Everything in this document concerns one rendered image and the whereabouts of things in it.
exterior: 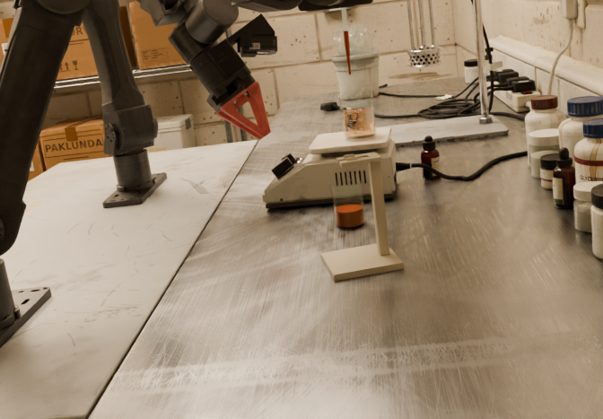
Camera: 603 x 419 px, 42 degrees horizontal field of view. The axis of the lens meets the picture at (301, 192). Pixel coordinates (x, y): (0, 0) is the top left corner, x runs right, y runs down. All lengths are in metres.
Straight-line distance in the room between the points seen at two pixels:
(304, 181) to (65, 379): 0.54
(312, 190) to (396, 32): 2.50
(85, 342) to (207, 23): 0.50
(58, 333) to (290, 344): 0.26
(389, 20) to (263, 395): 3.06
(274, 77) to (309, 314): 2.91
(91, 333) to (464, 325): 0.38
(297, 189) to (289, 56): 2.49
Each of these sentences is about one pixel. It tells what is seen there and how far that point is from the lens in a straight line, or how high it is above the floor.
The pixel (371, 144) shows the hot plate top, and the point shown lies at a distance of 1.14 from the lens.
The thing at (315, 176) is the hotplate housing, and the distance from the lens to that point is 1.15.
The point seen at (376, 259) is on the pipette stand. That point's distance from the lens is 0.89.
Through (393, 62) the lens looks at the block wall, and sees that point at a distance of 3.63.
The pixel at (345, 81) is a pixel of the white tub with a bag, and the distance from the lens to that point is 2.24.
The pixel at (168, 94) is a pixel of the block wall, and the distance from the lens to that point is 3.74.
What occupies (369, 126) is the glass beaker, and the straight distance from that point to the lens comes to 1.17.
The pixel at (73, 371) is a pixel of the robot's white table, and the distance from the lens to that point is 0.77.
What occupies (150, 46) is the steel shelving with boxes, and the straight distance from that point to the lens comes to 3.36.
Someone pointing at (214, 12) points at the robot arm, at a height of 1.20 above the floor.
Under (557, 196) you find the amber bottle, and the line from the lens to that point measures 1.05.
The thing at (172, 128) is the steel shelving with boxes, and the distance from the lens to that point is 3.42.
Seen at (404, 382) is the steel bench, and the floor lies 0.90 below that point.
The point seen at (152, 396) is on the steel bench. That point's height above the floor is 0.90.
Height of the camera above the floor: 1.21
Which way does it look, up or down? 14 degrees down
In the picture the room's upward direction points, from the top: 8 degrees counter-clockwise
